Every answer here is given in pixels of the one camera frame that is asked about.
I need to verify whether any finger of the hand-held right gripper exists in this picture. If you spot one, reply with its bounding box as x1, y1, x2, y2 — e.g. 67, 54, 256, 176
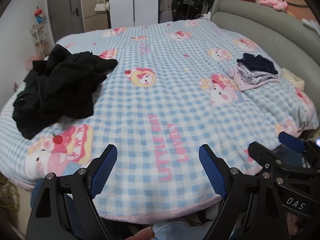
278, 131, 320, 155
248, 141, 320, 180

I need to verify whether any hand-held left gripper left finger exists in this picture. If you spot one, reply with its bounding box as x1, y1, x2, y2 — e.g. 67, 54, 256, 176
25, 144, 130, 240

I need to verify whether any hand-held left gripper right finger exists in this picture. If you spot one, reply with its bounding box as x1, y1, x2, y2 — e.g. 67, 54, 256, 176
199, 144, 292, 240

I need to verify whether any pile of black clothes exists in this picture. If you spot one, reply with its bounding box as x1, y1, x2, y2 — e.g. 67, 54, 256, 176
12, 44, 118, 140

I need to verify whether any open closet with clothes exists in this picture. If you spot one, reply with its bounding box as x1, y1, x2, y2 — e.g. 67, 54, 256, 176
158, 0, 218, 23

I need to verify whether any person's right leg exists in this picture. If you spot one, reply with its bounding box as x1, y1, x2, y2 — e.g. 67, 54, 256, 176
274, 146, 309, 169

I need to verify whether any cream knitted item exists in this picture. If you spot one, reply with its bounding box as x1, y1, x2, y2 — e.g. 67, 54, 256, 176
279, 68, 306, 90

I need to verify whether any light blue cloth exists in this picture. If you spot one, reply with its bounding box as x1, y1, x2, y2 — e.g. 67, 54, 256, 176
152, 220, 190, 240

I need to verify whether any lilac folded garment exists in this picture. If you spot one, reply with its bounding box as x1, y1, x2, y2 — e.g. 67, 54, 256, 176
230, 64, 279, 92

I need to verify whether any blue checked printed blanket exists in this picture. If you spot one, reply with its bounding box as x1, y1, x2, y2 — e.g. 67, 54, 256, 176
0, 19, 319, 224

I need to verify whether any grey bed headboard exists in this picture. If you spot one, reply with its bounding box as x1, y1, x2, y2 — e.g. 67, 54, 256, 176
211, 0, 320, 88

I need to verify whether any pink plush toy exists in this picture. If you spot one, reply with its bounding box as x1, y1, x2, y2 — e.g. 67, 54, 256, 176
259, 0, 288, 12

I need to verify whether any white shelf rack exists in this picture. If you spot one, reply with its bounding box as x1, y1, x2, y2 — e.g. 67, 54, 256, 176
30, 22, 49, 60

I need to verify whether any beige cabinet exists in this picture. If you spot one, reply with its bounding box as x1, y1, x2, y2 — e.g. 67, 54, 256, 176
81, 0, 112, 32

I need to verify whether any white handbag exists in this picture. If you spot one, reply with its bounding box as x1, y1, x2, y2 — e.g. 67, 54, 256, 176
94, 0, 111, 12

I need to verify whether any grey door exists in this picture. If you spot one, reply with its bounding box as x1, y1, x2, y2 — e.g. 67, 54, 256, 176
47, 0, 84, 43

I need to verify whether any red blue toy figure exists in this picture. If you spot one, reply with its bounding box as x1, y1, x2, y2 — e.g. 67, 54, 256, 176
34, 6, 47, 24

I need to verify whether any white wardrobe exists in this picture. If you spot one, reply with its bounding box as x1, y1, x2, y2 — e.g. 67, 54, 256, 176
108, 0, 159, 28

